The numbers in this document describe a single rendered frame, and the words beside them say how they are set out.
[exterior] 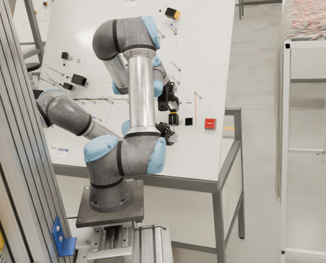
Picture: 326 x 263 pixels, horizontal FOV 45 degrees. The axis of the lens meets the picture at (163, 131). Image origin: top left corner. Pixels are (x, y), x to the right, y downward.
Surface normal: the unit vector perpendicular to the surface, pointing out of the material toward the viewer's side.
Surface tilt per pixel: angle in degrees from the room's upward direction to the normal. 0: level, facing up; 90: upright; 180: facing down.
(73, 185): 90
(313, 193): 0
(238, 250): 0
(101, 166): 90
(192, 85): 54
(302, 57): 90
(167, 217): 90
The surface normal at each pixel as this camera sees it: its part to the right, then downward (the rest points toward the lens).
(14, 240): 0.05, 0.42
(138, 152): -0.13, -0.16
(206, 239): -0.36, 0.43
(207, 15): -0.36, -0.18
